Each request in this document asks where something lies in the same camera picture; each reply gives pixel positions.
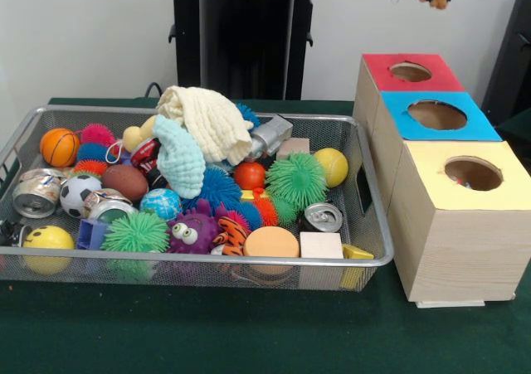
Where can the cream knitted cloth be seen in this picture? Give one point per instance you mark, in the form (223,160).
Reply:
(207,123)

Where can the wooden box with three holes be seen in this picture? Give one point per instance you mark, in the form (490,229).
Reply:
(456,241)

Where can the clear mesh bin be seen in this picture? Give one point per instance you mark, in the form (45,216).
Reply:
(207,271)

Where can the black chair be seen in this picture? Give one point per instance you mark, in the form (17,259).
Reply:
(514,59)

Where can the plain yellow ball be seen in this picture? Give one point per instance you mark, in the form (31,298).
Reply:
(330,167)

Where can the green spiky ball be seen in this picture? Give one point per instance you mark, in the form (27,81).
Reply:
(297,179)
(134,235)

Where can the mint green knitted cloth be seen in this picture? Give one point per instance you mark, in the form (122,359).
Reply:
(178,160)

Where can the purple spiky ball with eyes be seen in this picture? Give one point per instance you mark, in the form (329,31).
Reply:
(192,235)

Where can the small orange basketball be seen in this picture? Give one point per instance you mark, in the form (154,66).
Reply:
(60,147)

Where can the yellow smiley ball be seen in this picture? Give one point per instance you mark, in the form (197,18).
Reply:
(48,248)

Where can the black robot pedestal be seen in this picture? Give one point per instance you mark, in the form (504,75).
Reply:
(241,42)

